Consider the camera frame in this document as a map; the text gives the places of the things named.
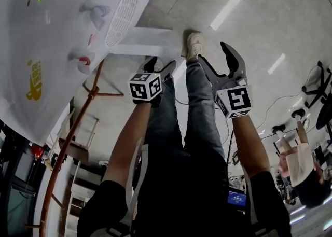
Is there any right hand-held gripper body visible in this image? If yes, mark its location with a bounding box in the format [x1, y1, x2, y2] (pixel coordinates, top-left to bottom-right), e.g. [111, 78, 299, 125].
[214, 75, 253, 119]

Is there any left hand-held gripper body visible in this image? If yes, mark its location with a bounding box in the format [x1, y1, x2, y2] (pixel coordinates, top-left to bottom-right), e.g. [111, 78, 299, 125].
[127, 72, 172, 109]

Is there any white water dispenser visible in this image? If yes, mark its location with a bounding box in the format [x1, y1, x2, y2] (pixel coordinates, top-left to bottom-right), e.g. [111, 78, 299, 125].
[0, 0, 182, 146]

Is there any person's right forearm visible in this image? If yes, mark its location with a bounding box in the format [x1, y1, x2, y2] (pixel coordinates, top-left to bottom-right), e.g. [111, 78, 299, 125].
[232, 115, 271, 179]

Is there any person's left forearm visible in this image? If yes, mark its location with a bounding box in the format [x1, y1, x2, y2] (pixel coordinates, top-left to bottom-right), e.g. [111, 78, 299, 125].
[100, 102, 153, 192]

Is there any person's right shoe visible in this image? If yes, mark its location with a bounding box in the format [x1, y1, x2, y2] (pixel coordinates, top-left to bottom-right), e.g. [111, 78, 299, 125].
[185, 31, 204, 62]

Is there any person's left leg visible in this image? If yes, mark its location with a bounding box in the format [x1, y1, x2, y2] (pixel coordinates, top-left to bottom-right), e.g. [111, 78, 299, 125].
[144, 76, 184, 159]

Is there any person's leg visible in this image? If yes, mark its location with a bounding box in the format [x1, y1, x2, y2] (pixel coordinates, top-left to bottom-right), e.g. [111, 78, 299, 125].
[183, 59, 226, 161]
[144, 76, 184, 159]

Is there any person's right leg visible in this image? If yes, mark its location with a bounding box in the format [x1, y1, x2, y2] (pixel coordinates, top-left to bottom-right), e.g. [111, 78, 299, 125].
[183, 59, 226, 161]

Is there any wooden coat rack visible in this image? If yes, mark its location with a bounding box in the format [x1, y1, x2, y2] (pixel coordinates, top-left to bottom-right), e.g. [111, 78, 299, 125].
[38, 58, 125, 237]

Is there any black office chair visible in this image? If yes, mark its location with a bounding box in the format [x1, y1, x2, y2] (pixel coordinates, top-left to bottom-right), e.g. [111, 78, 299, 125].
[302, 61, 332, 130]

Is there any brown seat wooden chair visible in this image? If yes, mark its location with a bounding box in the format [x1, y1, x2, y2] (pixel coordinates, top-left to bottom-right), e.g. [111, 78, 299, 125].
[49, 108, 100, 165]

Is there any beige stool with black feet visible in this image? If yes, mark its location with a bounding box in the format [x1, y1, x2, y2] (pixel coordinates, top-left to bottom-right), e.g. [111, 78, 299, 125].
[272, 108, 325, 187]

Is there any small screen device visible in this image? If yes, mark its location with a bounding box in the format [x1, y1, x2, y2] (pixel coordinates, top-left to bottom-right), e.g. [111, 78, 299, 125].
[227, 190, 247, 207]

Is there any person's black shirt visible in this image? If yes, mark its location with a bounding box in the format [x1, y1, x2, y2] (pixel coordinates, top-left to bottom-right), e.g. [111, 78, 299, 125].
[77, 150, 293, 237]

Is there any white shelf unit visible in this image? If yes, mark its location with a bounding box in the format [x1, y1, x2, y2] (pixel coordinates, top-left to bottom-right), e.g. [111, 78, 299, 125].
[66, 160, 98, 237]

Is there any red bag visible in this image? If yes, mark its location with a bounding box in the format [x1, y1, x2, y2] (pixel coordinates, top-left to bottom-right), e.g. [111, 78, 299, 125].
[30, 145, 44, 159]

